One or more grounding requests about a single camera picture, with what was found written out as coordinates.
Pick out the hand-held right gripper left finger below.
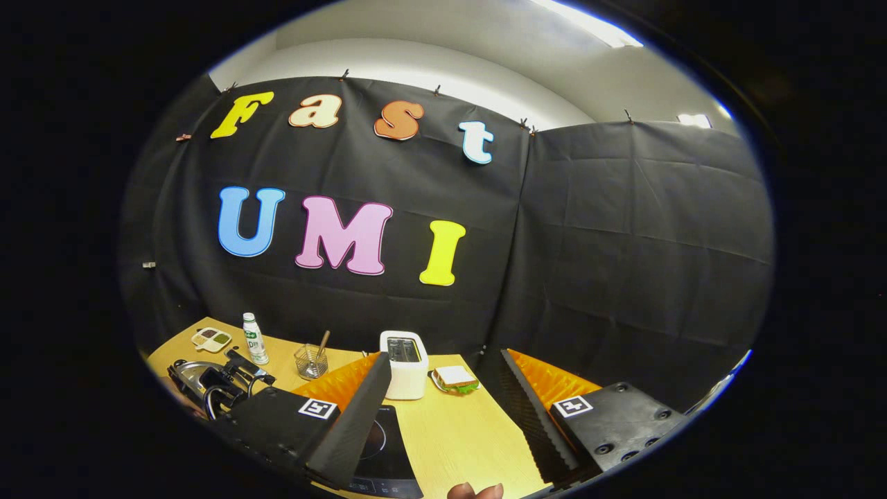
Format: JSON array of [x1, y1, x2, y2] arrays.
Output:
[[208, 352, 393, 491]]

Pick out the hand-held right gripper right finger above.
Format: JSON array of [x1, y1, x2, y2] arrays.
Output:
[[500, 349, 690, 486]]

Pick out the black induction cooktop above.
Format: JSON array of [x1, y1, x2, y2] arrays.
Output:
[[346, 405, 425, 499]]

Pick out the stainless steel pot black handle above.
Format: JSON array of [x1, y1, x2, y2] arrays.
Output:
[[168, 359, 245, 421]]

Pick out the white green label drink bottle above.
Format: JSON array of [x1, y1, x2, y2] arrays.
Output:
[[243, 313, 270, 366]]

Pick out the white sectioned bean dish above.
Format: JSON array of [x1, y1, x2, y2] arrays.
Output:
[[191, 327, 232, 353]]

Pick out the white toaster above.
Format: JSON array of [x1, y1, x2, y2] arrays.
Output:
[[379, 331, 430, 401]]

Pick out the small white plate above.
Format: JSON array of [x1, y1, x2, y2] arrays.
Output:
[[430, 371, 480, 397]]

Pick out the sandwich with lettuce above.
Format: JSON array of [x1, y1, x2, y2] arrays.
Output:
[[434, 366, 480, 395]]

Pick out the long ceiling light panel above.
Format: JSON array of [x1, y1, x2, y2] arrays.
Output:
[[532, 0, 644, 49]]

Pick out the wire mesh utensil basket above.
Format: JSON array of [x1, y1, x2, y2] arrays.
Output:
[[294, 343, 329, 380]]

